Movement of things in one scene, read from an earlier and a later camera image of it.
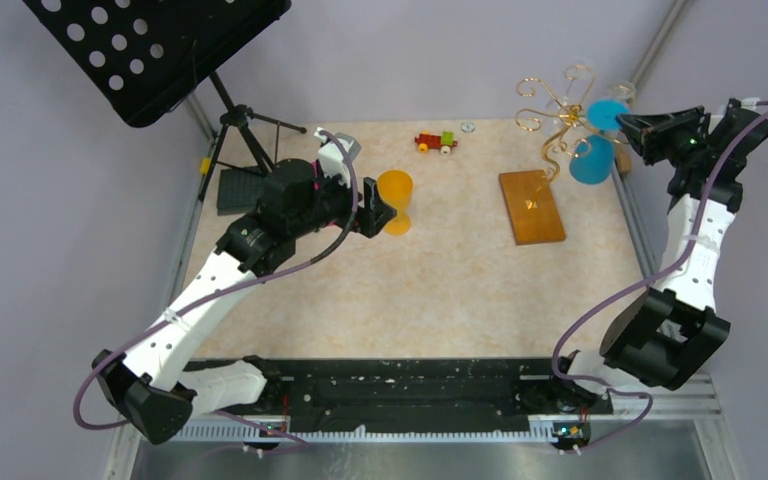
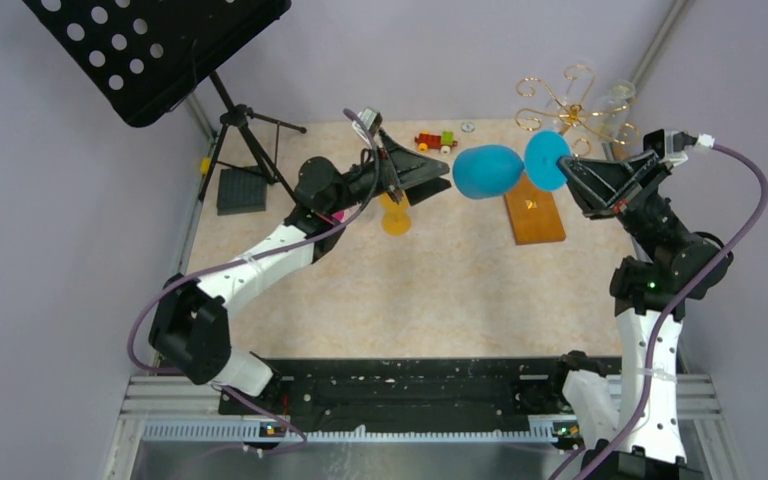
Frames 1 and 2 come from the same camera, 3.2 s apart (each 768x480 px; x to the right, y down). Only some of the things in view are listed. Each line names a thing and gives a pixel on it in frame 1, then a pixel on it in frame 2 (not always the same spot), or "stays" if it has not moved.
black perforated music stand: x=141 y=55 stays
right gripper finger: x=658 y=145 → x=605 y=182
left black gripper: x=373 y=221 → x=399 y=166
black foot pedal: x=238 y=191 stays
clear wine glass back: x=580 y=78 stays
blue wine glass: x=592 y=159 → x=486 y=171
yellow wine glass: x=395 y=190 stays
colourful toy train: x=443 y=141 stays
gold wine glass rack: x=529 y=204 stays
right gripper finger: x=685 y=124 → x=616 y=208
